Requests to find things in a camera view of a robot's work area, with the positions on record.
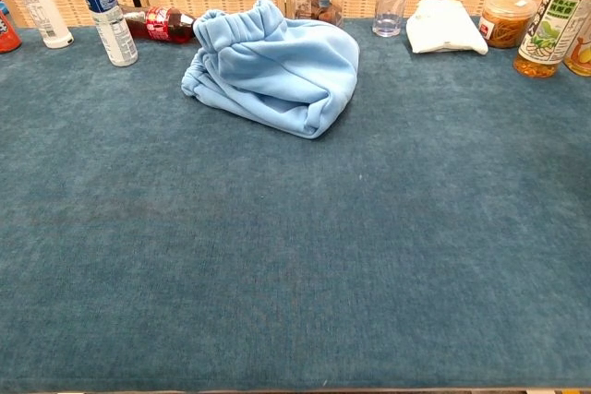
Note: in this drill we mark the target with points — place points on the red label cola bottle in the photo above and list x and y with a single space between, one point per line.
159 24

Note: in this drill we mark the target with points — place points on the orange drink can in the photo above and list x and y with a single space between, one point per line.
7 29

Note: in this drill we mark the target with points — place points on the light blue fleece garment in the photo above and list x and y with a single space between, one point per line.
277 71

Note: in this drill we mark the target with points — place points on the white cap tea bottle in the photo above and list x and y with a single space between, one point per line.
581 52

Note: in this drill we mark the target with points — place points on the green label tea bottle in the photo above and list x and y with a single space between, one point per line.
549 29

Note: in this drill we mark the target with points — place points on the dark blue carpet mat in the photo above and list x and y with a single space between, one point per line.
277 228

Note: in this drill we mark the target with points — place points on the round jar orange contents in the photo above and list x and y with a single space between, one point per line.
505 20

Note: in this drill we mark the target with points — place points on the blue cap spray can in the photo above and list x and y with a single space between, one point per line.
108 11

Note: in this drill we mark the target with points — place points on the clear plastic snack box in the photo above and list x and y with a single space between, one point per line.
318 2

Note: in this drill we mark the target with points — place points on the white plastic bottle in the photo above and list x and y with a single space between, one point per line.
39 6

